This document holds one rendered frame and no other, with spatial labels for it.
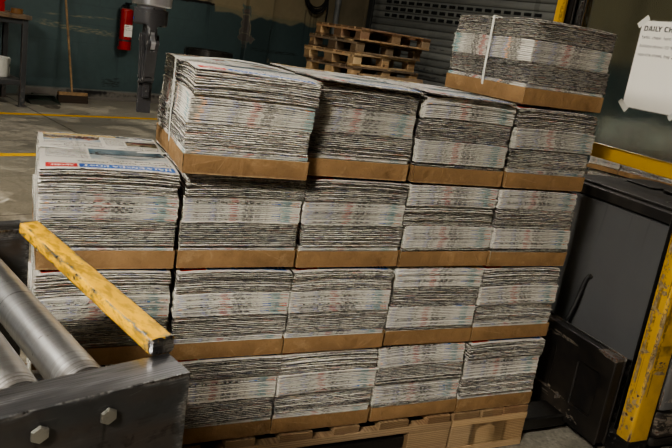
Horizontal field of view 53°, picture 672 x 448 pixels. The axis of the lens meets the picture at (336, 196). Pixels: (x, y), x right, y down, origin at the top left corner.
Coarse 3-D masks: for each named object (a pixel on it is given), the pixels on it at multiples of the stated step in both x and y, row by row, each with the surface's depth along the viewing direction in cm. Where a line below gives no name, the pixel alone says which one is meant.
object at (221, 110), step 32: (192, 64) 141; (192, 96) 141; (224, 96) 143; (256, 96) 145; (288, 96) 148; (320, 96) 151; (192, 128) 143; (224, 128) 145; (256, 128) 148; (288, 128) 151; (288, 160) 153
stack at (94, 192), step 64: (64, 192) 138; (128, 192) 144; (192, 192) 150; (256, 192) 156; (320, 192) 163; (384, 192) 171; (448, 192) 179; (64, 320) 146; (192, 320) 158; (256, 320) 166; (320, 320) 173; (384, 320) 182; (448, 320) 191; (192, 384) 164; (256, 384) 171; (320, 384) 178; (384, 384) 187; (448, 384) 197
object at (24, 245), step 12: (0, 228) 105; (12, 228) 106; (0, 240) 104; (12, 240) 106; (24, 240) 107; (0, 252) 105; (12, 252) 106; (24, 252) 107; (12, 264) 107; (24, 264) 108; (24, 276) 108
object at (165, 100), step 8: (168, 56) 169; (176, 56) 160; (184, 56) 164; (192, 56) 167; (200, 56) 171; (168, 64) 168; (176, 64) 159; (232, 64) 165; (240, 64) 169; (248, 64) 174; (168, 72) 168; (168, 80) 168; (168, 88) 165; (168, 96) 164; (160, 104) 173; (168, 104) 162; (160, 112) 170; (168, 112) 162; (160, 120) 171
